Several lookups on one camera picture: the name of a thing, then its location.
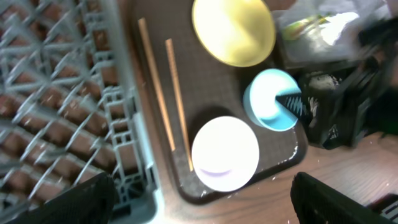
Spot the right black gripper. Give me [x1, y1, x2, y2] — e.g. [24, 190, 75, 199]
[276, 18, 397, 146]

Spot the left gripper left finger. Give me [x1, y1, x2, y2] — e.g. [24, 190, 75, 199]
[6, 173, 116, 224]

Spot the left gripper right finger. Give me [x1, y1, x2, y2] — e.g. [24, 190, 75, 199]
[290, 172, 392, 224]

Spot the light blue bowl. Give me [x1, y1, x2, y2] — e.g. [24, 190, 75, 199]
[243, 68, 301, 132]

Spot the green orange snack wrapper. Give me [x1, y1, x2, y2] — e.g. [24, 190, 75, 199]
[281, 14, 331, 40]

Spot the short wooden chopstick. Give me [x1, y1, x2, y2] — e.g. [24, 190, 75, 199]
[165, 39, 193, 172]

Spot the long wooden chopstick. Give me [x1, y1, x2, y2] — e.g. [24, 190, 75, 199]
[138, 17, 175, 152]

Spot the grey dishwasher rack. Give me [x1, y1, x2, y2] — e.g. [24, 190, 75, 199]
[1, 0, 164, 223]

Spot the black rectangular tray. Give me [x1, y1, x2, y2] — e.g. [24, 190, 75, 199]
[298, 62, 364, 150]

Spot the clear plastic bin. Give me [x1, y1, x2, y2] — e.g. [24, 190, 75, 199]
[272, 0, 397, 68]

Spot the white saucer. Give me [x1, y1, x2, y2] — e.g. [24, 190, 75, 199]
[192, 116, 259, 192]

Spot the yellow plate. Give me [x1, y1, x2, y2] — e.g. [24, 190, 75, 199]
[192, 0, 276, 67]

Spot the dark brown serving tray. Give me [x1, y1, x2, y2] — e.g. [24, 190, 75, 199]
[132, 0, 309, 205]

